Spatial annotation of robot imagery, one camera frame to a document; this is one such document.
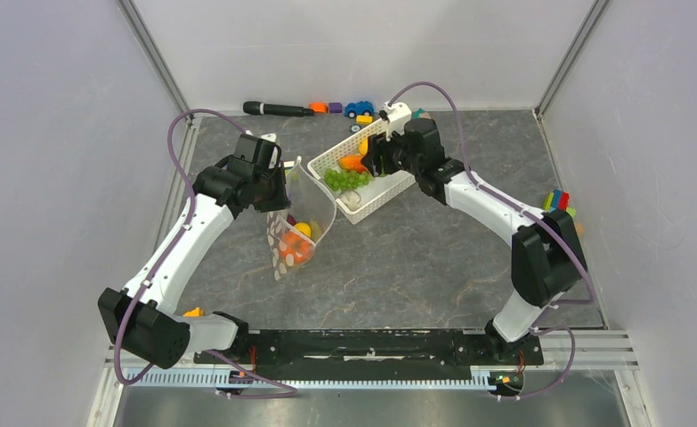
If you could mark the clear dotted zip bag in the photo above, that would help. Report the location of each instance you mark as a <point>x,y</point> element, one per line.
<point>310,202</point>

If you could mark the orange yellow building block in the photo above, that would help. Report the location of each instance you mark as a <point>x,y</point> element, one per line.
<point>197,312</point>

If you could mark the orange toy pumpkin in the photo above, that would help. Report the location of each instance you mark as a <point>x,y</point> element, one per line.
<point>294,250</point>

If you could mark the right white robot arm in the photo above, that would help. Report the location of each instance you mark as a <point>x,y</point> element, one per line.
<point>546,255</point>

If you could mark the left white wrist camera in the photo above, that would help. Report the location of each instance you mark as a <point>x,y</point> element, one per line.
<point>271,137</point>

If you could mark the black microphone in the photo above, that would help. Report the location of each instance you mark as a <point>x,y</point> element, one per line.
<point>257,108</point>

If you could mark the white perforated plastic basket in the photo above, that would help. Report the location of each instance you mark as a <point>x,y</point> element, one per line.
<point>382,188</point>

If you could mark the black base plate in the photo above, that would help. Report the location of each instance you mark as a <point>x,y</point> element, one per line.
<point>377,354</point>

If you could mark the yellow toy mango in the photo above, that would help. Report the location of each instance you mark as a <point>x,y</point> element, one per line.
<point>304,228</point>

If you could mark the purple toy block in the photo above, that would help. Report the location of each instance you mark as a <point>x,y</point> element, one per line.
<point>335,107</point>

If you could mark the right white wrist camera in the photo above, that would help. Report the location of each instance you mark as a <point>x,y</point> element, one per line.
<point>394,117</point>

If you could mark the orange toy block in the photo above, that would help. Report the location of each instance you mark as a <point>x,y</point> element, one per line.
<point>319,107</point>

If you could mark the white cable duct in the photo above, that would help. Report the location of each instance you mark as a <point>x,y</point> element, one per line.
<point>226,378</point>

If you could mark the yellow toy brick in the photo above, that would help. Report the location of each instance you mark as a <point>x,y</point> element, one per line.
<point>364,120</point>

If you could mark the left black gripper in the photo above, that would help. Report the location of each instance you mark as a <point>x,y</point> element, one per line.
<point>280,201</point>

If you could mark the white toy garlic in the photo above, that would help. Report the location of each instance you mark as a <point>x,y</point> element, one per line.
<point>351,199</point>

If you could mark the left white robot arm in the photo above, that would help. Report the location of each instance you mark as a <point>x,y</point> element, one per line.
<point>140,317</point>

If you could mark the teal and wood cubes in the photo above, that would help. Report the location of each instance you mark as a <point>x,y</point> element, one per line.
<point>421,113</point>

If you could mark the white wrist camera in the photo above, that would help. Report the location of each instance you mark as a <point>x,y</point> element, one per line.
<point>394,117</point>
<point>271,137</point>

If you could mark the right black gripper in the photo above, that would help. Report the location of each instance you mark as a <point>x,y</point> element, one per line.
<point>379,147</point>

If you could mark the yellow toy lemon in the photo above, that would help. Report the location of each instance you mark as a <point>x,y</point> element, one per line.
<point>364,147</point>

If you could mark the blue toy car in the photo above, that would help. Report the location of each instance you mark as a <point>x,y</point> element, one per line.
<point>359,108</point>

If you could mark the colourful building block stack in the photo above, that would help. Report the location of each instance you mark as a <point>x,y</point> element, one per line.
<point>558,200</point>

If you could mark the green toy grapes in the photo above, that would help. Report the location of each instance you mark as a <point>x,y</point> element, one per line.
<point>342,180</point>

